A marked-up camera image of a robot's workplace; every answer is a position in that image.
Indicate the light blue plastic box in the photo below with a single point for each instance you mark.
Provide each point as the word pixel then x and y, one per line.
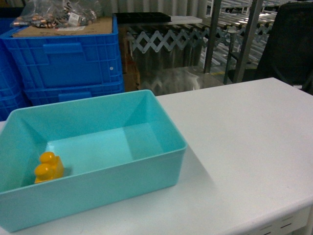
pixel 112 147

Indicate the yellow toy block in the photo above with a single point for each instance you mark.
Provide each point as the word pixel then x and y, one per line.
pixel 50 168

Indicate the expandable roller conveyor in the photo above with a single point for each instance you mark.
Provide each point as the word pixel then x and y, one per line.
pixel 158 47

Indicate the blue crate with cardboard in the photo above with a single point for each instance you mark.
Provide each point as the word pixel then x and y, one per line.
pixel 56 58

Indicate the black tray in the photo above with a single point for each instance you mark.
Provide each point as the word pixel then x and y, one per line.
pixel 142 17

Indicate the brown cardboard sheet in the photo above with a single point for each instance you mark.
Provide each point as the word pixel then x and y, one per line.
pixel 66 28

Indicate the lower blue crate right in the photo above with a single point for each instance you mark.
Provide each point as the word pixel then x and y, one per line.
pixel 54 95

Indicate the plastic bag of parts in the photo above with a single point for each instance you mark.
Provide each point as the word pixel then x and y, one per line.
pixel 58 13

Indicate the black office chair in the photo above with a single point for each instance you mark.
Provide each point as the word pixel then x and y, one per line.
pixel 288 54

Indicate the lower blue crate middle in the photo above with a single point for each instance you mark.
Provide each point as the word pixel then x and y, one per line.
pixel 10 103

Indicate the blue crate with bottle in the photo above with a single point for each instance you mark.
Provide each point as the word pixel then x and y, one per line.
pixel 10 77

